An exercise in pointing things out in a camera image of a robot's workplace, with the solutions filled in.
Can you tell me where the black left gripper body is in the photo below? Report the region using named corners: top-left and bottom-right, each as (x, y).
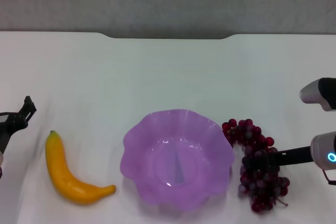
top-left (0, 112), bottom-right (29, 154)

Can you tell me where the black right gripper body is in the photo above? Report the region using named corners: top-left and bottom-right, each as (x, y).
top-left (278, 145), bottom-right (314, 167)

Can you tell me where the dark red grape bunch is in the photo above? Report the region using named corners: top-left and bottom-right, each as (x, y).
top-left (222, 119), bottom-right (291, 213)

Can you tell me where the yellow banana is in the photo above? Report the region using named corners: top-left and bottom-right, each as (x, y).
top-left (45, 130), bottom-right (117, 205)

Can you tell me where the purple wavy plastic bowl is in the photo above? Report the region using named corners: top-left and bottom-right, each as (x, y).
top-left (119, 109), bottom-right (236, 212)

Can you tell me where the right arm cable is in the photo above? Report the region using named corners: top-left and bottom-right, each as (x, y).
top-left (322, 168), bottom-right (336, 187)

